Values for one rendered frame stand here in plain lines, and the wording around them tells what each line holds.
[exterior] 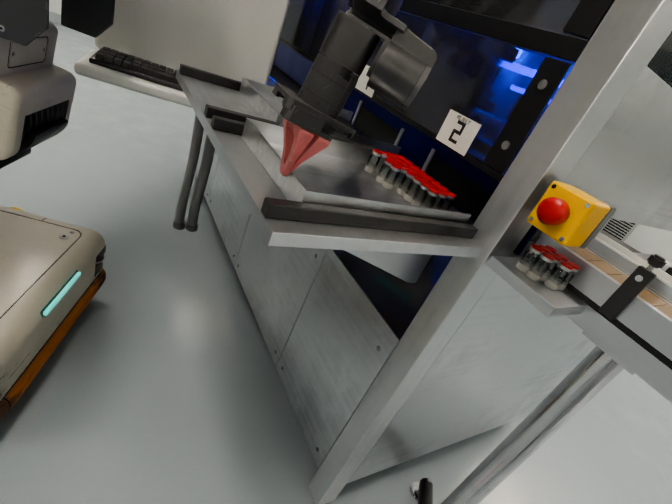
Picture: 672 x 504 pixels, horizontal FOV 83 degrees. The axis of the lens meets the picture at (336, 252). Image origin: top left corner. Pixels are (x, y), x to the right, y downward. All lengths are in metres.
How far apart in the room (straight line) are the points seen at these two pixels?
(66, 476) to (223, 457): 0.37
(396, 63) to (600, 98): 0.32
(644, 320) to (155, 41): 1.34
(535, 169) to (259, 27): 0.98
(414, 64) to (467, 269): 0.38
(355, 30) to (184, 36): 0.94
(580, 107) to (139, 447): 1.24
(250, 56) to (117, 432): 1.17
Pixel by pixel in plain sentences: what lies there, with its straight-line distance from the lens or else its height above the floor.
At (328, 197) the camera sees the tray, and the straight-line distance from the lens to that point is 0.51.
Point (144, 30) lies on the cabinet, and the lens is 1.39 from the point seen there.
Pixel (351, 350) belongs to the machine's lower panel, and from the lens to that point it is 0.99.
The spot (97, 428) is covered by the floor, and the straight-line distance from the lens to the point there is 1.30.
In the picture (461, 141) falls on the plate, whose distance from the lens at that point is 0.77.
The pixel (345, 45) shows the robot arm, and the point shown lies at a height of 1.08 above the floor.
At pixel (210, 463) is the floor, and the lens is 1.26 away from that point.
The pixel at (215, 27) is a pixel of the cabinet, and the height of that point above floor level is 0.97.
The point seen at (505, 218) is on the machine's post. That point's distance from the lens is 0.69.
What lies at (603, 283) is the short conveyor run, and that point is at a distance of 0.74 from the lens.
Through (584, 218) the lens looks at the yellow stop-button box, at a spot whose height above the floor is 1.01.
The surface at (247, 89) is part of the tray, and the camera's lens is 1.01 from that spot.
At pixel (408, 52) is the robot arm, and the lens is 0.50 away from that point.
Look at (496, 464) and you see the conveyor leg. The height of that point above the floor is 0.49.
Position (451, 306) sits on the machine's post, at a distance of 0.75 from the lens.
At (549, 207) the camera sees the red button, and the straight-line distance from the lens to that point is 0.62.
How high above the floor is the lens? 1.09
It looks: 28 degrees down
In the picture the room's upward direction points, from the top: 24 degrees clockwise
